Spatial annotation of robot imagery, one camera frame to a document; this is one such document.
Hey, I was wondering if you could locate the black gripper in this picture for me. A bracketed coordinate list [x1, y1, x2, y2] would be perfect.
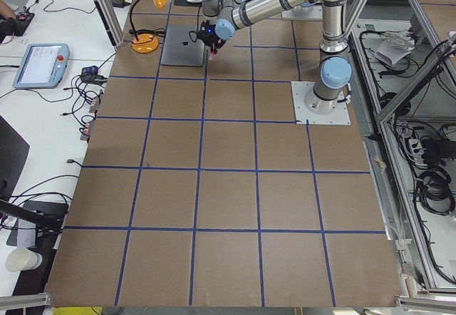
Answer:
[197, 20, 225, 54]

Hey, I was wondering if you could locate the pink marker pen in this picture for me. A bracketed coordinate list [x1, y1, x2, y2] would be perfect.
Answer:
[208, 49, 217, 61]

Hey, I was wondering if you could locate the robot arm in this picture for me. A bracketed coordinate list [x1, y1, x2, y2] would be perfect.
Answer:
[194, 0, 352, 115]

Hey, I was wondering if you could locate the silver laptop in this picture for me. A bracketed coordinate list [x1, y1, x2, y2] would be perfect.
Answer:
[160, 25, 204, 67]

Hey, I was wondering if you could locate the orange desk lamp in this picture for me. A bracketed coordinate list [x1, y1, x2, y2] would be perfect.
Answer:
[129, 0, 175, 56]

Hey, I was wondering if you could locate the black power adapter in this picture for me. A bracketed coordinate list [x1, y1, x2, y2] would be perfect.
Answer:
[110, 0, 131, 9]

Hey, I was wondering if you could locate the blue teach pendant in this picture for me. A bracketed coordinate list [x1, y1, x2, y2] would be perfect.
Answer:
[12, 43, 70, 89]

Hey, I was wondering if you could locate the white paper cup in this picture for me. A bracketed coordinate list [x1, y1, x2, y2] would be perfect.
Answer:
[5, 247, 43, 272]

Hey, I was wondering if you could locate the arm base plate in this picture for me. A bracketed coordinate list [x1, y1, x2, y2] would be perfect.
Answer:
[281, 6, 323, 21]
[291, 81, 351, 125]

